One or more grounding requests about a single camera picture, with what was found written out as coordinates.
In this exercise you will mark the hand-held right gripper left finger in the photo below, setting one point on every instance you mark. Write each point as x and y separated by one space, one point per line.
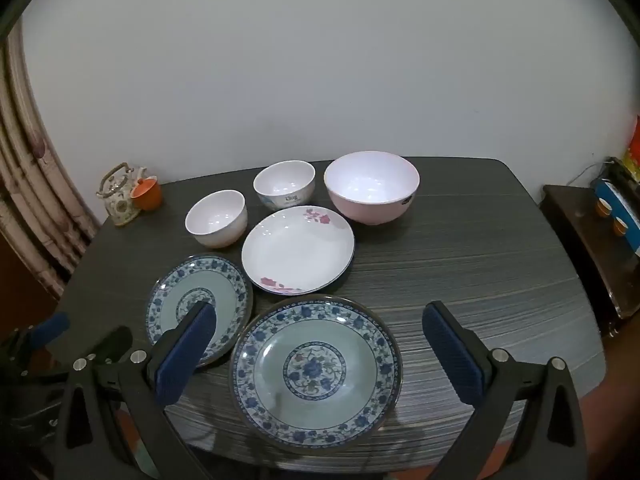
187 345

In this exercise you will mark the white bowl pink base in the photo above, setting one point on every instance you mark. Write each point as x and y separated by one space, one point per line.
216 220

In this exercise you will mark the small blue floral plate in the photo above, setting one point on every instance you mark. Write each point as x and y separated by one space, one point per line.
200 280

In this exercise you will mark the white plate pink flowers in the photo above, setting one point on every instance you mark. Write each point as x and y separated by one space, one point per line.
297 252

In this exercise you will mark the large blue floral plate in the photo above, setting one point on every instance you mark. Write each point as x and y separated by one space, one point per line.
315 370

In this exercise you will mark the white bowl blue print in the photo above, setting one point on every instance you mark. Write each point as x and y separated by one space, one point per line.
283 185

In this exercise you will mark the beige patterned curtain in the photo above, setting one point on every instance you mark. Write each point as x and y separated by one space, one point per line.
40 180

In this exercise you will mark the red and yellow packet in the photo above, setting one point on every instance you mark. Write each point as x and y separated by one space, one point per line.
634 150

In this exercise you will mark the orange lidded tea cup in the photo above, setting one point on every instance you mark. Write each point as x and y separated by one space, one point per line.
147 195

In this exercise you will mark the floral ceramic teapot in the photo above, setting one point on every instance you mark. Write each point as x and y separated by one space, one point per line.
119 205

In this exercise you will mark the blue box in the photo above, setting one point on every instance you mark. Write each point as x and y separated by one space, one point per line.
625 200

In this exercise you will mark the dark wooden side table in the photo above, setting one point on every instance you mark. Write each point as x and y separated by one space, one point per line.
580 240

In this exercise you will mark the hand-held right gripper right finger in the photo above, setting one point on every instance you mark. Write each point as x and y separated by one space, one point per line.
450 350

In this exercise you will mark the large pink bowl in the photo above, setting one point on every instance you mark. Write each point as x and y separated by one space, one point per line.
371 185

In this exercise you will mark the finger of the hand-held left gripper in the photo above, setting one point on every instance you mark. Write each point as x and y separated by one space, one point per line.
115 345
50 330

